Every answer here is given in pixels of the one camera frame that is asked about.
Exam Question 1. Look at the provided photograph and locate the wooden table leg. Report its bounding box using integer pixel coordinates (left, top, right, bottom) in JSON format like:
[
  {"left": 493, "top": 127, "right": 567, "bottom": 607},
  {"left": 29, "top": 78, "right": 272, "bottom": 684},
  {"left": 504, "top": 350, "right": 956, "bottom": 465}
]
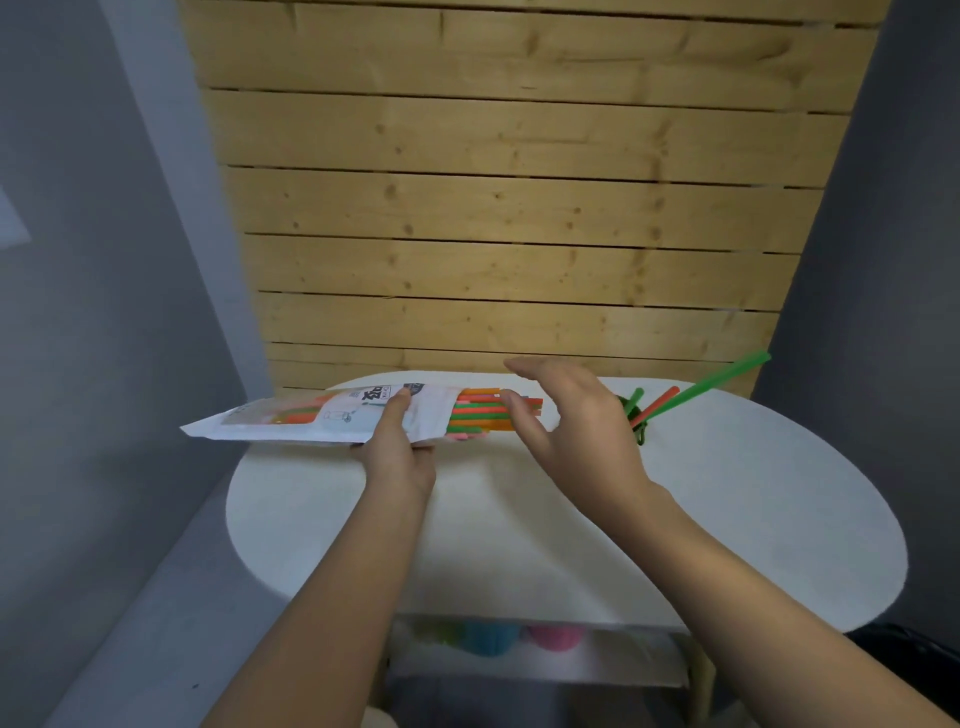
[{"left": 683, "top": 633, "right": 718, "bottom": 728}]

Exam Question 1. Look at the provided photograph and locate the dark green cup with charms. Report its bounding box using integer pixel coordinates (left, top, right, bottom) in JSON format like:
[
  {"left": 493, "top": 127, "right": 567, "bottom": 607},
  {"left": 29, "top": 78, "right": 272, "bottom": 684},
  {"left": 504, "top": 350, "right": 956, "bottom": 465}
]
[{"left": 616, "top": 395, "right": 651, "bottom": 447}]

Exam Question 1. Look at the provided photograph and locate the person's left forearm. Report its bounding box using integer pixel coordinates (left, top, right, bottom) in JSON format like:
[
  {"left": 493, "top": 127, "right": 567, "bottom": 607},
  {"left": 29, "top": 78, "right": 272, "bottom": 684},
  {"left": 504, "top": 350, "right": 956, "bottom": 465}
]
[{"left": 202, "top": 483, "right": 436, "bottom": 728}]

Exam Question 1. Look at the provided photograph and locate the person's right hand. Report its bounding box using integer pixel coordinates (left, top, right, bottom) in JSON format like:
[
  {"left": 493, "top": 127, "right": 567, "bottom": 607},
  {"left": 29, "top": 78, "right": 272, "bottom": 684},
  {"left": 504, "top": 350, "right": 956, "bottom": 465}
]
[{"left": 498, "top": 356, "right": 669, "bottom": 530}]

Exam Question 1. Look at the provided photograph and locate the person's left hand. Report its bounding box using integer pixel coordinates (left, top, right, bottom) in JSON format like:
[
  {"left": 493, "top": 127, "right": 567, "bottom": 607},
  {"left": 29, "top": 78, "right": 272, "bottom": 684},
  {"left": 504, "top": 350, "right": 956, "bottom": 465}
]
[{"left": 350, "top": 387, "right": 438, "bottom": 500}]

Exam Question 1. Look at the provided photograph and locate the orange straw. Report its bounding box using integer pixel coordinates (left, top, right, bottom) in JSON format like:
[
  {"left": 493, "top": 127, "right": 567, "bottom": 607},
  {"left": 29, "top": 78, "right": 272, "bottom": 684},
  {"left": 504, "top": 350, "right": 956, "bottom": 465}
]
[{"left": 629, "top": 386, "right": 681, "bottom": 430}]

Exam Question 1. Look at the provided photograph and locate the pink plastic container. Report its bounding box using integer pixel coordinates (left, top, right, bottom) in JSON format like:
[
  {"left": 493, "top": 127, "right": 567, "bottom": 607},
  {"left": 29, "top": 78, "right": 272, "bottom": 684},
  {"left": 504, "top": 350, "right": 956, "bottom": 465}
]
[{"left": 524, "top": 626, "right": 586, "bottom": 654}]

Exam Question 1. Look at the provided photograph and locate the black trash bin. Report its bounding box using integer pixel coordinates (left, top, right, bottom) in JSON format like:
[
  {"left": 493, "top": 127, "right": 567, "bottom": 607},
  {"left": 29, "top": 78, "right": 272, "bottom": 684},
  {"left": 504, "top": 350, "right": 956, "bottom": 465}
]
[{"left": 845, "top": 622, "right": 960, "bottom": 703}]

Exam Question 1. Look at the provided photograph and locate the blue plastic container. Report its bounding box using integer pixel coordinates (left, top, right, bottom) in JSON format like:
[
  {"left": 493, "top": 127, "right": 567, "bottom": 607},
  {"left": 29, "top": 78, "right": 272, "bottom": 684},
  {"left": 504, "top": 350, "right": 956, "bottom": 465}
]
[{"left": 458, "top": 620, "right": 523, "bottom": 660}]

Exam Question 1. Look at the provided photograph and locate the long green straw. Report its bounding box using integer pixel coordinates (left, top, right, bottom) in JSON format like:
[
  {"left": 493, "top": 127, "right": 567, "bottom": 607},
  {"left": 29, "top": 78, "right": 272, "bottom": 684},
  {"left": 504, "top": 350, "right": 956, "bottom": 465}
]
[{"left": 641, "top": 350, "right": 772, "bottom": 429}]

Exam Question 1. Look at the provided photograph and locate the white plastic straw packet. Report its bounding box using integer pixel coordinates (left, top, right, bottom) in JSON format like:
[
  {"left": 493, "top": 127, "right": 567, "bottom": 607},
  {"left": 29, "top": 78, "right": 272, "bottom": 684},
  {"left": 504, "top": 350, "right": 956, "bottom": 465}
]
[{"left": 179, "top": 383, "right": 459, "bottom": 450}]

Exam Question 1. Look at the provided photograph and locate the person's right forearm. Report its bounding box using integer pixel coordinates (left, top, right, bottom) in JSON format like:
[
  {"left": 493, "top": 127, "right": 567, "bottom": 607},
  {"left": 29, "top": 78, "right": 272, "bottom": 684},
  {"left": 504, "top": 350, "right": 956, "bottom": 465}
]
[{"left": 614, "top": 487, "right": 960, "bottom": 728}]

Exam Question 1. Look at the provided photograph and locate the wooden plank panel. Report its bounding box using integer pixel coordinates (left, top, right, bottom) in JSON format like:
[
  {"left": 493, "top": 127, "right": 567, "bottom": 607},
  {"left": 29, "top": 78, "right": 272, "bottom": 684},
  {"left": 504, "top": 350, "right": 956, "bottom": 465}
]
[{"left": 176, "top": 0, "right": 894, "bottom": 399}]

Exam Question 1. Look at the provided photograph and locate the bundle of colourful straws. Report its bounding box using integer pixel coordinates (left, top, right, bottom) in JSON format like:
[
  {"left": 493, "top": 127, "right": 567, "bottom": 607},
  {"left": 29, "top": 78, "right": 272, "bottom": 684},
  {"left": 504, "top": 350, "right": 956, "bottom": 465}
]
[{"left": 258, "top": 386, "right": 545, "bottom": 438}]

